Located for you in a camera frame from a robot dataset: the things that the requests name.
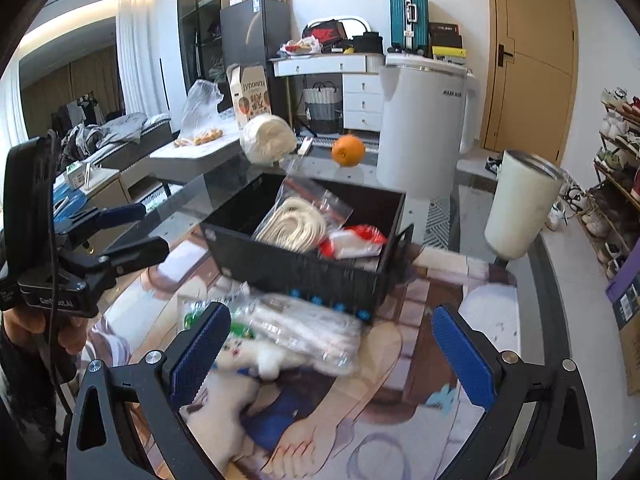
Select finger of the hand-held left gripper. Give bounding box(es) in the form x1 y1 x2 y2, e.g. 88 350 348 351
65 236 171 293
62 202 157 236

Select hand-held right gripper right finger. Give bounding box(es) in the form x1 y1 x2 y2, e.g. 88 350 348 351
430 304 598 480

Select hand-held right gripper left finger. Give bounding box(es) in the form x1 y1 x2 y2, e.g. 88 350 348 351
65 301 233 480

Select white green medicine packet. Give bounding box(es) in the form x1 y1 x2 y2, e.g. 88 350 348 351
177 292 253 343

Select white plush toy with chain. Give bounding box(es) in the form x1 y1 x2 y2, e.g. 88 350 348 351
179 332 283 463

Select bagged white socks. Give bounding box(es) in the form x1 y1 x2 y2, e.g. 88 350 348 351
240 291 364 377

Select black cardboard box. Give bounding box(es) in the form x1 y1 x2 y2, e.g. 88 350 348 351
200 172 416 326

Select white pouch with red print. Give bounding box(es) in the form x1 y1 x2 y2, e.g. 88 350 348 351
318 224 389 261

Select zip bag of cream cord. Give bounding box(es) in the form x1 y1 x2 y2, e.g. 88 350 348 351
251 179 354 256

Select person's left hand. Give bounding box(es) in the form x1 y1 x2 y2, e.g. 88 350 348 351
0 309 89 359

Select beige cabinet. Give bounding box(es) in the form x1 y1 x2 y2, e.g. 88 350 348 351
50 165 132 222

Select blue bag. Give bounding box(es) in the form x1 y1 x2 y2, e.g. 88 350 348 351
52 187 96 226

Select white green small box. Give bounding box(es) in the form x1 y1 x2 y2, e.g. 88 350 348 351
65 162 99 191

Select printed desk mat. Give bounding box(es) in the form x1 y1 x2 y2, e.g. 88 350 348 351
80 240 522 480

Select grey bed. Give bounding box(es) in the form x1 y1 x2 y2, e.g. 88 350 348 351
65 112 174 172

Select grey side table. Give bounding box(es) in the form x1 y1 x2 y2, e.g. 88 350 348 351
149 127 247 187

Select clothes rack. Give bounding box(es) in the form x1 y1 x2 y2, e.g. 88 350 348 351
50 92 106 131

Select plastic bag of small oranges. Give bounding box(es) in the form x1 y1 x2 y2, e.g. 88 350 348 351
174 79 226 147

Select brown curtain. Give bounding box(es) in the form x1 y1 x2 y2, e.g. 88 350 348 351
22 47 119 126

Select white curtain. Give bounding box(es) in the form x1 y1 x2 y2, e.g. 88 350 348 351
116 10 161 126

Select white tumbler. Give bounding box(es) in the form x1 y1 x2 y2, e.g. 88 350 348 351
484 149 566 262

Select wrapped napa cabbage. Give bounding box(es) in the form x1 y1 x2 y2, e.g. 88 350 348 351
240 114 297 164

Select open cardboard box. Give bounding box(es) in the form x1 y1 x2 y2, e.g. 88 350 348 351
619 320 640 397

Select dark green box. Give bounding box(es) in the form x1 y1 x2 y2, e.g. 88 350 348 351
612 291 640 332

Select printed fruit carton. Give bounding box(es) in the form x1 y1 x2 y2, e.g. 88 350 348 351
226 64 274 131

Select dark glass wardrobe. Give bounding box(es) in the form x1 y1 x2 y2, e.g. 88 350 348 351
177 0 253 106

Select grey fridge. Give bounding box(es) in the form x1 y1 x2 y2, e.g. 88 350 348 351
220 0 294 111

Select woven basket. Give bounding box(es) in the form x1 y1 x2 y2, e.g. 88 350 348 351
302 85 345 134

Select wooden shoe rack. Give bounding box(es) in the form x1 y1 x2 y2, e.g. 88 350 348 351
582 100 640 281

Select orange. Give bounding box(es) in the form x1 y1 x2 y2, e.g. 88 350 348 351
331 134 366 168

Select white electric kettle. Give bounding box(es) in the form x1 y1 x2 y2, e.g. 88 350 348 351
375 54 478 199

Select white bag with red food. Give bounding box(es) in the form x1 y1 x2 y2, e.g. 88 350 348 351
279 39 322 57

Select white desk with drawers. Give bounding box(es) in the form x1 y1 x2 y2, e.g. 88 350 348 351
270 52 386 134

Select red black shoe box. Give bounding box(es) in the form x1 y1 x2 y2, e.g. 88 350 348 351
303 19 349 46

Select shoe rack with shoes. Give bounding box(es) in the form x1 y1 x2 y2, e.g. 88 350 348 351
547 87 640 282

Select black bag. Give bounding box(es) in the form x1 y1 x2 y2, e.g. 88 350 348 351
350 32 385 55

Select wooden door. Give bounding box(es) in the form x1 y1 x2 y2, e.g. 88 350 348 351
484 0 581 153

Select black flat box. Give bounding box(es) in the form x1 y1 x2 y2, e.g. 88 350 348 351
429 22 464 51

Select teal suitcase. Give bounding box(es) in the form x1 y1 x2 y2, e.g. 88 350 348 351
389 0 430 56

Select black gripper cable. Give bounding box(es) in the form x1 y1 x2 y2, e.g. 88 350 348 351
35 129 82 426

